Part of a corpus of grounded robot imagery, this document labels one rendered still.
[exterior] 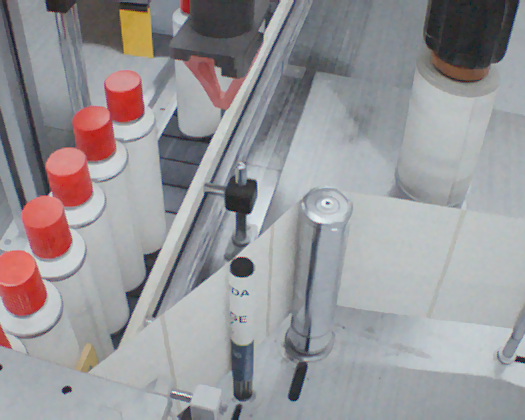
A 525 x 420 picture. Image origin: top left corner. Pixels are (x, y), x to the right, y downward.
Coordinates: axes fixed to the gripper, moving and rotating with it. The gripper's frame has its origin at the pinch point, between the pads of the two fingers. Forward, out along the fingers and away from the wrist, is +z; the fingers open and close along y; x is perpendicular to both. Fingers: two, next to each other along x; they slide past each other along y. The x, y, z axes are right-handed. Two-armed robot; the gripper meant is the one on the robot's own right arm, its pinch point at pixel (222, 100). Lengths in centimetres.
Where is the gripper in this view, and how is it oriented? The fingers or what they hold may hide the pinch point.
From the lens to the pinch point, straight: 69.3
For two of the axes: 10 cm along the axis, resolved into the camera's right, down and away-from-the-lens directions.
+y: 2.6, -7.0, 6.6
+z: -0.3, 6.8, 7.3
